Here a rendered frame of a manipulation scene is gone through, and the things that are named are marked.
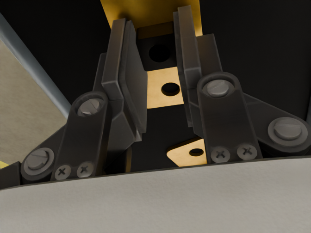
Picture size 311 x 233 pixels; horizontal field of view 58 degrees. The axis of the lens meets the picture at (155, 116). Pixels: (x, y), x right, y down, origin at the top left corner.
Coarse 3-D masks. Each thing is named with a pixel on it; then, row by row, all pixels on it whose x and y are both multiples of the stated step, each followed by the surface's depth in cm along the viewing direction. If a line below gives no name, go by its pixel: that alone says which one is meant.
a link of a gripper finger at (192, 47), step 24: (192, 24) 10; (192, 48) 9; (216, 48) 10; (192, 72) 8; (192, 96) 9; (192, 120) 9; (264, 120) 8; (288, 120) 7; (264, 144) 7; (288, 144) 7
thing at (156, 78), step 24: (120, 0) 11; (144, 0) 11; (168, 0) 11; (192, 0) 11; (144, 24) 12; (168, 24) 12; (144, 48) 12; (168, 48) 12; (168, 72) 14; (168, 96) 15
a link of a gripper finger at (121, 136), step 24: (120, 24) 11; (120, 48) 10; (96, 72) 10; (120, 72) 9; (144, 72) 13; (120, 96) 9; (144, 96) 12; (120, 120) 9; (144, 120) 11; (48, 144) 9; (120, 144) 10; (24, 168) 8; (48, 168) 8
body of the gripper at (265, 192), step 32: (256, 160) 6; (288, 160) 5; (0, 192) 6; (32, 192) 6; (64, 192) 6; (96, 192) 6; (128, 192) 6; (160, 192) 5; (192, 192) 5; (224, 192) 5; (256, 192) 5; (288, 192) 5; (0, 224) 6; (32, 224) 5; (64, 224) 5; (96, 224) 5; (128, 224) 5; (160, 224) 5; (192, 224) 5; (224, 224) 5; (256, 224) 5; (288, 224) 4
